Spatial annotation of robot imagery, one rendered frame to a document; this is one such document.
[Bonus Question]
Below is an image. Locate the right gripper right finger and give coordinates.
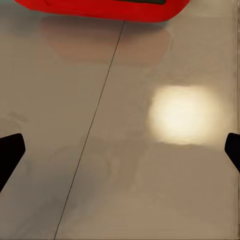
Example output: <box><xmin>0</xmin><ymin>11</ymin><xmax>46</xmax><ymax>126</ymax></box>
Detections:
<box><xmin>224</xmin><ymin>133</ymin><xmax>240</xmax><ymax>172</ymax></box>

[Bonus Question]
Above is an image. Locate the radio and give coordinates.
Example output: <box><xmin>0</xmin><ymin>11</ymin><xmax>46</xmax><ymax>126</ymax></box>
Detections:
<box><xmin>15</xmin><ymin>0</ymin><xmax>191</xmax><ymax>23</ymax></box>

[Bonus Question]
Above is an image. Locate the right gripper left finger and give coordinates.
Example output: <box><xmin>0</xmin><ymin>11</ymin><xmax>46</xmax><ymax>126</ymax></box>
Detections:
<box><xmin>0</xmin><ymin>133</ymin><xmax>26</xmax><ymax>192</ymax></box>

